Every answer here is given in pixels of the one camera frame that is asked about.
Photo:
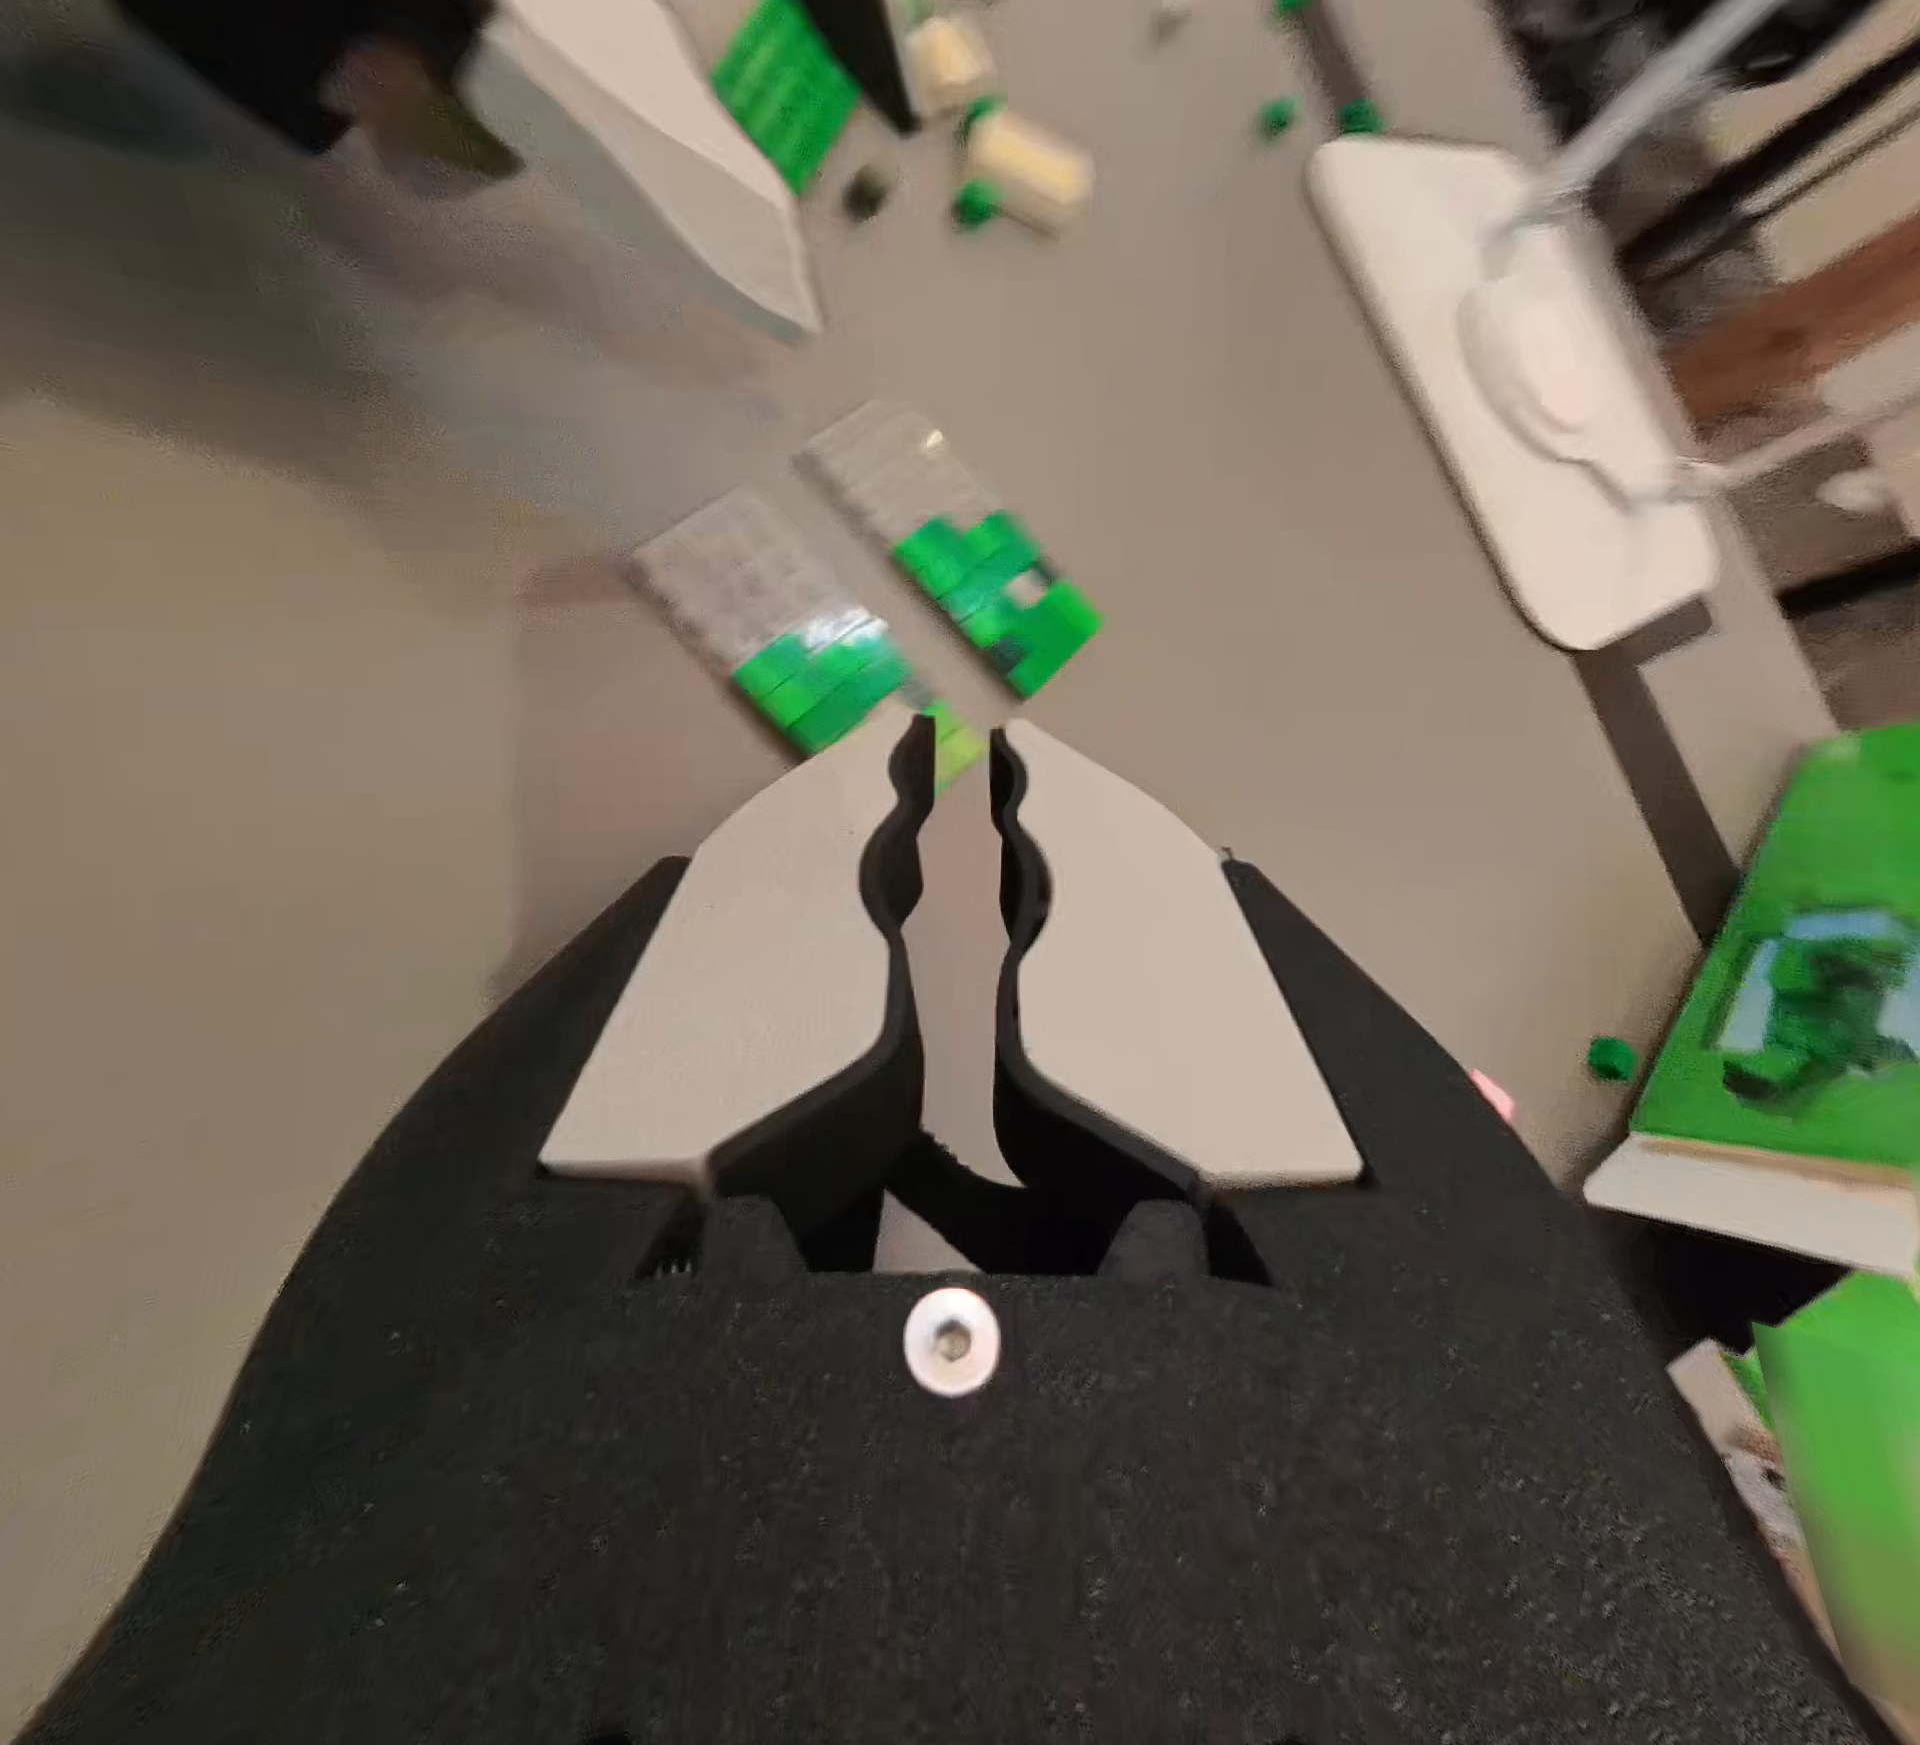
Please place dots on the dark green brick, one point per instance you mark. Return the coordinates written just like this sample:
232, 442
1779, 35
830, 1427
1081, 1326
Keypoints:
866, 190

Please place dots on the long cream brick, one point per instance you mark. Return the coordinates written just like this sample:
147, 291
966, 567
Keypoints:
1028, 173

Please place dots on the green studded plate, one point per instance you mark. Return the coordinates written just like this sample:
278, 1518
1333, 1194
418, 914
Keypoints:
781, 81

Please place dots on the green instruction booklet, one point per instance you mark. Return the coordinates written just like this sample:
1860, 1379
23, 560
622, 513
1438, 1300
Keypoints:
1846, 1476

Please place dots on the brown wooden board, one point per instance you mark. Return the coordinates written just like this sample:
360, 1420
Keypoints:
1770, 333

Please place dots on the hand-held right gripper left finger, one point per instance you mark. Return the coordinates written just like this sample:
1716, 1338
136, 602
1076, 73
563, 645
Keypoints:
720, 995

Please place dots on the small grey brick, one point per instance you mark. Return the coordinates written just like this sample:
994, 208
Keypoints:
1173, 12

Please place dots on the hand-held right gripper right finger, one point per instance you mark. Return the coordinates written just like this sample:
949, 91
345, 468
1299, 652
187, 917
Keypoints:
1170, 995

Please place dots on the green printed box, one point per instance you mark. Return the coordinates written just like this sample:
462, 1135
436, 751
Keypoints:
1785, 995

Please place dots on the grey baseplate with green bricks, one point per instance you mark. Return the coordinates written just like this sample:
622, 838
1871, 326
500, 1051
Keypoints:
959, 545
751, 606

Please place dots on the square cream brick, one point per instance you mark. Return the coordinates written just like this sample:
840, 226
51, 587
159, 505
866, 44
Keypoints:
947, 65

